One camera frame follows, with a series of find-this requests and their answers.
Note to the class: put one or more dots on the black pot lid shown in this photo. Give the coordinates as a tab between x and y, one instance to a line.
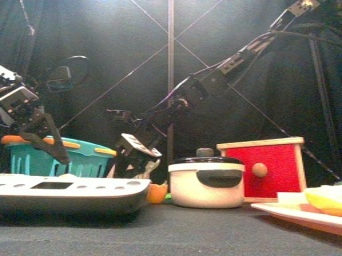
206	159

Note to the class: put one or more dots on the teal basket orange rim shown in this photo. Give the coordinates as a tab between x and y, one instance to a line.
84	160

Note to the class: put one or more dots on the red wooden drawer box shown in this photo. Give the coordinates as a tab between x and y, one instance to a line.
275	160

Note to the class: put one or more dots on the vertical metal frame pole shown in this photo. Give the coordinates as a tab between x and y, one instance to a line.
170	20

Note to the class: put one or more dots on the white toy pot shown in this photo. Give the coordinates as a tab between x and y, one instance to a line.
187	190

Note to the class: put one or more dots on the orange toy eggshell half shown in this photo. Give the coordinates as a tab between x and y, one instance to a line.
156	195

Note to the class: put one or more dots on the pink plate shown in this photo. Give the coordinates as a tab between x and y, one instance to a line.
294	212

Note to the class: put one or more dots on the yellow toy fruit half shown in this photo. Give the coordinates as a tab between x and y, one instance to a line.
325	199

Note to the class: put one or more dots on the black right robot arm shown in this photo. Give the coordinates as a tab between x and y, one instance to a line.
231	63

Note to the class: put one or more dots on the toy bread slice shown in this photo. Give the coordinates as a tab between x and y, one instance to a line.
291	197

